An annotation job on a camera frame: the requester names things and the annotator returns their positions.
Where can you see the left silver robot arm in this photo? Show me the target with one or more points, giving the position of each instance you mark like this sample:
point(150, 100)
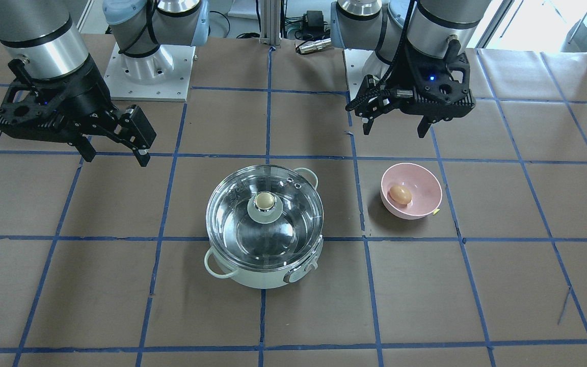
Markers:
point(438, 29)

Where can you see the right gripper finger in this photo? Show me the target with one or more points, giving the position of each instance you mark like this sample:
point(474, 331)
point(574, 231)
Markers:
point(86, 150)
point(142, 156)

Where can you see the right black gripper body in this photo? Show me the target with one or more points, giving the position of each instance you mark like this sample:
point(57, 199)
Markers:
point(80, 97)

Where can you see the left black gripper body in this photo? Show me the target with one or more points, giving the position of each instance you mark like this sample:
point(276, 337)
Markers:
point(403, 75)

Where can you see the brown egg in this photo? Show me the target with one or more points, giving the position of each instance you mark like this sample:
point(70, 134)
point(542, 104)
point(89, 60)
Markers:
point(400, 194)

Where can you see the silver metal cylinder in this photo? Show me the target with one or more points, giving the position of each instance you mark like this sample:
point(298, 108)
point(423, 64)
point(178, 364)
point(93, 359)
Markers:
point(312, 46)

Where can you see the black power adapter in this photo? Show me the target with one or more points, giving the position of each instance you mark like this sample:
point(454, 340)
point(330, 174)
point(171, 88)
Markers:
point(313, 20)

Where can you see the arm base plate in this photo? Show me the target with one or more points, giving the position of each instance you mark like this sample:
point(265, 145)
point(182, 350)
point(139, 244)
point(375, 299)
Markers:
point(357, 71)
point(163, 76)

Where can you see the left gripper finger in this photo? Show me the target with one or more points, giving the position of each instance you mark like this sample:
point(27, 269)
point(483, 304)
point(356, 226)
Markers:
point(424, 127)
point(367, 125)

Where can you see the aluminium frame post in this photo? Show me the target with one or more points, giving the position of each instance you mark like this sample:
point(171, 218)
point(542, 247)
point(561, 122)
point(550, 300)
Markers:
point(270, 22)

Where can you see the pink bowl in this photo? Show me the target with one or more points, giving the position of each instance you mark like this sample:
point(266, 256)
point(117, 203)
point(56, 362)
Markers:
point(425, 187)

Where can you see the glass pot lid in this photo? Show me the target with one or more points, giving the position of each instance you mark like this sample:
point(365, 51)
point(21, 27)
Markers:
point(264, 215)

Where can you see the pale green electric pot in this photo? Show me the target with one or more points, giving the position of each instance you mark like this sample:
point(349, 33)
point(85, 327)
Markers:
point(263, 265)

